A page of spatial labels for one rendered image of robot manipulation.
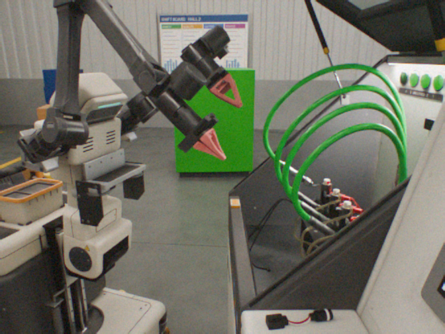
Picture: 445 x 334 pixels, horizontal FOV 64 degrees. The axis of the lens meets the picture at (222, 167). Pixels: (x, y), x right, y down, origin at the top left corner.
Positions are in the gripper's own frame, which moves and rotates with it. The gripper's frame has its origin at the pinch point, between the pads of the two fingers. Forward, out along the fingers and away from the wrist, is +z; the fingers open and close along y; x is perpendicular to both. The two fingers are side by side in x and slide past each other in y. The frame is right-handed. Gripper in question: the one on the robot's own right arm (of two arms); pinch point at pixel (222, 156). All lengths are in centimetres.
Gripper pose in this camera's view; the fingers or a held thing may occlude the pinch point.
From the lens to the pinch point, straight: 84.1
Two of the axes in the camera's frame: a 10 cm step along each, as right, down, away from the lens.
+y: 6.8, -6.4, -3.6
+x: 2.2, -2.8, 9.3
